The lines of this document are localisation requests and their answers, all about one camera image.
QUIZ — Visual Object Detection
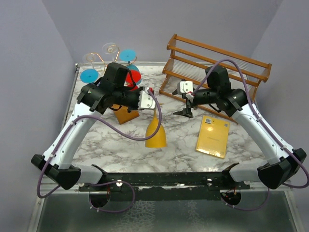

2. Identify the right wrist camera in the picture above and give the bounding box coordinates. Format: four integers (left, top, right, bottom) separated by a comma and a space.
177, 81, 194, 95

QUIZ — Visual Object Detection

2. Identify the blue plastic goblet front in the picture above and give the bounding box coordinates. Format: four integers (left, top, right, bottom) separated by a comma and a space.
80, 69, 99, 84

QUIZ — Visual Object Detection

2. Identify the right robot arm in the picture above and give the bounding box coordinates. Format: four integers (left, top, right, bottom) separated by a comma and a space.
173, 65, 307, 189

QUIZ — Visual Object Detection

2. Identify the blue plastic goblet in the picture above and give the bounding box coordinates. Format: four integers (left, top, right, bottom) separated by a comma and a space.
119, 49, 139, 72
80, 69, 99, 84

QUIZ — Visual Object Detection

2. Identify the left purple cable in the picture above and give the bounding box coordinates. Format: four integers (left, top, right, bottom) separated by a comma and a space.
36, 89, 163, 213

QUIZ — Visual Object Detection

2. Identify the purple cable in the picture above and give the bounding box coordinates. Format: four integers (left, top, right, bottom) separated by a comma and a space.
36, 89, 163, 213
192, 59, 309, 211

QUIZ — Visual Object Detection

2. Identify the red plastic goblet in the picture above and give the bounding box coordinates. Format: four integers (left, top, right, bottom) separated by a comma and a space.
125, 70, 141, 87

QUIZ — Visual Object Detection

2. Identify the yellow plastic goblet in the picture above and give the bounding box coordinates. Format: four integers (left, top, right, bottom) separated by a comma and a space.
145, 110, 167, 148

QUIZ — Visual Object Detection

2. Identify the gold wire glass rack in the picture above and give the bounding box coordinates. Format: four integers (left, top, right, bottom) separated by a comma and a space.
89, 49, 137, 72

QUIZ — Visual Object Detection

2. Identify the yellow book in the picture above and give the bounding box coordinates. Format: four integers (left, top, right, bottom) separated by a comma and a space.
196, 116, 230, 159

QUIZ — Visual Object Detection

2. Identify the smooth clear wine glass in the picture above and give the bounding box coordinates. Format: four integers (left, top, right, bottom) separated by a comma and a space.
83, 52, 100, 69

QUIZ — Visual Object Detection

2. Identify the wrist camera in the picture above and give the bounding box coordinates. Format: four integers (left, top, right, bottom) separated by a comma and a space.
138, 87, 156, 110
177, 81, 194, 95

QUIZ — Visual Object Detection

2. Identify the ribbed clear wine glass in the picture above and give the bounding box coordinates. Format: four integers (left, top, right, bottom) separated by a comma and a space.
102, 43, 120, 62

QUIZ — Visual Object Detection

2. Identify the wooden shelf rack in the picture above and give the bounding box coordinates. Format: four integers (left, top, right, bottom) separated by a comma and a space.
159, 34, 272, 121

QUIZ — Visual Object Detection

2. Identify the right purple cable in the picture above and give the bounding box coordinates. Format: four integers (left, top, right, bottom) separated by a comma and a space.
192, 59, 309, 211

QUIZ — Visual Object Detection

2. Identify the aluminium table frame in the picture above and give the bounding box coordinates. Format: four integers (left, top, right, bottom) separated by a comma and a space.
29, 140, 309, 232

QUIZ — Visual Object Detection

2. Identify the wine glass rack wooden base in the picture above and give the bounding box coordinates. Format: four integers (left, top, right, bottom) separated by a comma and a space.
112, 104, 140, 125

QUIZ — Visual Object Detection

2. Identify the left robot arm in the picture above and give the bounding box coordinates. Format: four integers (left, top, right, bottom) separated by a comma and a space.
31, 62, 148, 192

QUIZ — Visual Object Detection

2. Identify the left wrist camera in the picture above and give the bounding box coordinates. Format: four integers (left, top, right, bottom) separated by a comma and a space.
138, 87, 156, 110

